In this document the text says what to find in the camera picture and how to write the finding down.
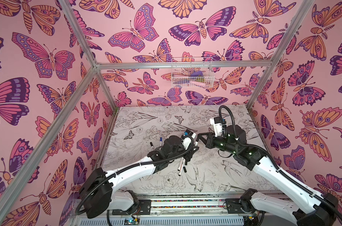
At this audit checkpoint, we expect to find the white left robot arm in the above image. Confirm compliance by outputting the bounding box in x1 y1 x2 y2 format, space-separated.
75 133 199 218

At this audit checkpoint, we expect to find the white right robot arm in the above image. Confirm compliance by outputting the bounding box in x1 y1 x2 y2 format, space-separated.
196 123 342 226

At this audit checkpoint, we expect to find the green circuit board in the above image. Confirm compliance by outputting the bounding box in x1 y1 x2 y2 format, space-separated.
124 218 140 226

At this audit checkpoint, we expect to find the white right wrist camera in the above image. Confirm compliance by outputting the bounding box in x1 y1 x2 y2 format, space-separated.
210 116 226 137

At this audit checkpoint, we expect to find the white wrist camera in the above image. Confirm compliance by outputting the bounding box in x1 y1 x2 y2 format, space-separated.
210 116 226 137
181 129 196 150

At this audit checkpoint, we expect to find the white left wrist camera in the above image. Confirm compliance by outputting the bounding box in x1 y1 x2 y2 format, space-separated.
181 129 196 150

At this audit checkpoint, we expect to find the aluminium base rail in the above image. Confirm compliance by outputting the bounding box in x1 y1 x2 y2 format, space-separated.
68 192 265 226

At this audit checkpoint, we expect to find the white wire basket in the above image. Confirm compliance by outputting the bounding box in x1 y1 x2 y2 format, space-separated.
170 60 215 89

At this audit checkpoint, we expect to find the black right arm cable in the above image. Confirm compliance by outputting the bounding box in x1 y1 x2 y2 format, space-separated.
218 105 342 226

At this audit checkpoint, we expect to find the aluminium frame crossbar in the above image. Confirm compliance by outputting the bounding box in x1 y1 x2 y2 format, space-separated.
97 60 272 70

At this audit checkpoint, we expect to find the aluminium frame right post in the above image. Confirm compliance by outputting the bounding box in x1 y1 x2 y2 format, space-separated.
246 0 314 110

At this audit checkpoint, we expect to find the aluminium frame post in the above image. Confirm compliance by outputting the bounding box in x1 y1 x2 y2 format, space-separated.
246 0 314 110
59 1 117 111

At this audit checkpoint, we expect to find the aluminium frame left beam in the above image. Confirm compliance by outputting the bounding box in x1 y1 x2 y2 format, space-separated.
0 67 98 226

